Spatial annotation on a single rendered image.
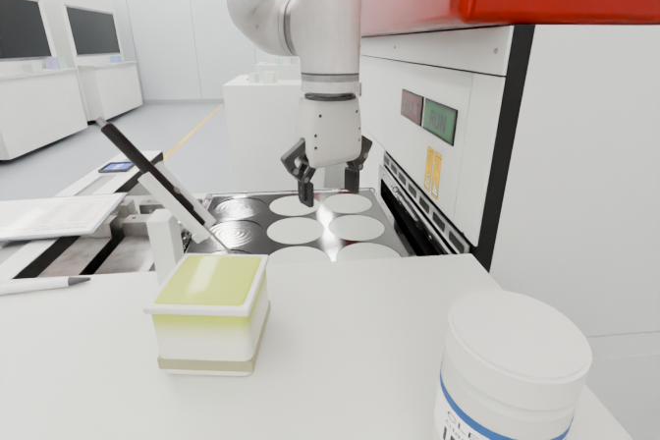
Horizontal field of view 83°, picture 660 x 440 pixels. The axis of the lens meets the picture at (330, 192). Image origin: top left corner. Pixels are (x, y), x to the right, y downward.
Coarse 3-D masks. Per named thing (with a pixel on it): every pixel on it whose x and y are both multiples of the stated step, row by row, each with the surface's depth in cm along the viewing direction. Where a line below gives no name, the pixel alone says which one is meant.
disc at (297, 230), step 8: (272, 224) 67; (280, 224) 67; (288, 224) 67; (296, 224) 67; (304, 224) 67; (312, 224) 67; (320, 224) 67; (272, 232) 65; (280, 232) 65; (288, 232) 65; (296, 232) 65; (304, 232) 65; (312, 232) 65; (320, 232) 65; (280, 240) 62; (288, 240) 62; (296, 240) 62; (304, 240) 62; (312, 240) 62
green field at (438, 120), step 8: (432, 104) 56; (424, 112) 59; (432, 112) 56; (440, 112) 53; (448, 112) 50; (424, 120) 59; (432, 120) 56; (440, 120) 53; (448, 120) 50; (432, 128) 56; (440, 128) 53; (448, 128) 50; (440, 136) 53; (448, 136) 50
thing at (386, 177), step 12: (384, 168) 84; (384, 180) 83; (396, 180) 77; (384, 192) 88; (396, 192) 74; (408, 192) 70; (384, 204) 84; (408, 204) 66; (396, 216) 77; (420, 216) 61; (396, 228) 75; (408, 228) 72; (420, 228) 60; (432, 228) 57; (408, 240) 68; (432, 240) 55; (444, 240) 53; (408, 252) 68; (420, 252) 64; (444, 252) 51; (456, 252) 50
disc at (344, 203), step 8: (328, 200) 78; (336, 200) 78; (344, 200) 78; (352, 200) 78; (360, 200) 78; (368, 200) 78; (328, 208) 74; (336, 208) 74; (344, 208) 74; (352, 208) 74; (360, 208) 74; (368, 208) 74
